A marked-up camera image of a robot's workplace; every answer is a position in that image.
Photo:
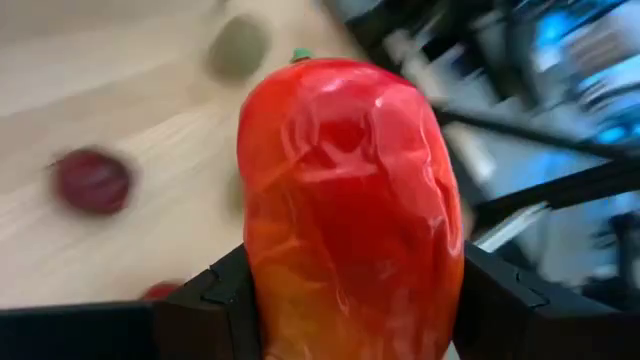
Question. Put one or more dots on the silver aluminium bracket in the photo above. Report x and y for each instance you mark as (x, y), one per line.
(510, 227)

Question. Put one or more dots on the small red orange fruit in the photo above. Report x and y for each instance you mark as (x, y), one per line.
(162, 291)

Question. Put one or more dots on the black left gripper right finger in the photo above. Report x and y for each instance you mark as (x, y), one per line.
(540, 335)

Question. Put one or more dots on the dark red pomegranate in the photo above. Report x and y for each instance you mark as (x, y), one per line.
(92, 182)

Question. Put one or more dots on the large red orange mango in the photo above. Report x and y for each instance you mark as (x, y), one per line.
(350, 200)

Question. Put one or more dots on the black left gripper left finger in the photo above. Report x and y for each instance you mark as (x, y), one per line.
(125, 335)

